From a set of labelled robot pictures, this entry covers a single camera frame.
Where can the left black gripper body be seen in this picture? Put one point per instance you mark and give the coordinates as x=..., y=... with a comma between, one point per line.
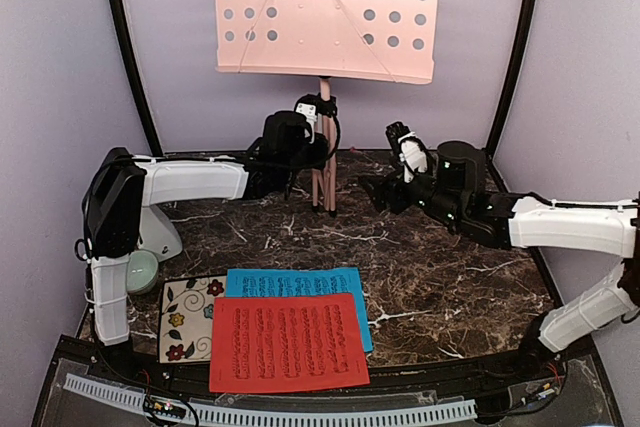
x=297, y=160

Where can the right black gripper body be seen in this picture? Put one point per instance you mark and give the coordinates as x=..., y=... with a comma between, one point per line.
x=400, y=201

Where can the blue sheet music paper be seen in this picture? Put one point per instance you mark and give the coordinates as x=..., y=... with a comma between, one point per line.
x=300, y=283

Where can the pink music stand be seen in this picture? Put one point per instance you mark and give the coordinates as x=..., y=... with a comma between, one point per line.
x=377, y=40

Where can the red sheet music paper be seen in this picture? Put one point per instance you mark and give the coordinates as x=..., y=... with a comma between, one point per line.
x=286, y=344

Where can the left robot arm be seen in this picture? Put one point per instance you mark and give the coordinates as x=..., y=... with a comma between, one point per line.
x=122, y=206

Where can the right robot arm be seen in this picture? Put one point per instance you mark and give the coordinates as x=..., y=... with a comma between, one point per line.
x=449, y=187

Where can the white metronome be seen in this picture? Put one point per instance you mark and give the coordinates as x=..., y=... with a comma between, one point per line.
x=158, y=235

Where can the floral square plate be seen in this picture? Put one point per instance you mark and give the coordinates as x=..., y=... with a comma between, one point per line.
x=186, y=318

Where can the pale green bowl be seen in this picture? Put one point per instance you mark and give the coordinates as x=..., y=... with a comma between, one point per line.
x=142, y=272

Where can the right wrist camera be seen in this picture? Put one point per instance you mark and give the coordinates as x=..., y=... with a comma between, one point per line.
x=410, y=152

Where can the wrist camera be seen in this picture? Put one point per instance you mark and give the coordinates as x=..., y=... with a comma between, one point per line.
x=319, y=114
x=410, y=152

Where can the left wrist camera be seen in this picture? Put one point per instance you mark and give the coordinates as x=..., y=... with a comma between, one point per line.
x=319, y=114

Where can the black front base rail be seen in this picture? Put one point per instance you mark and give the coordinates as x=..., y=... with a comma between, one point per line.
x=568, y=389

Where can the left black frame post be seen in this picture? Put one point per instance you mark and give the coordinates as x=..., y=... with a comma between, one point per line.
x=134, y=78

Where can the black frame post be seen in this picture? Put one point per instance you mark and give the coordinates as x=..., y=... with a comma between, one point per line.
x=512, y=74
x=134, y=78

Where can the right black frame post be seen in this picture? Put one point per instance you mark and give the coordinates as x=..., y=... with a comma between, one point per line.
x=512, y=74

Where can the grey slotted cable duct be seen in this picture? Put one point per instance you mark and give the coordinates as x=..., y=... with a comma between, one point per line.
x=267, y=410

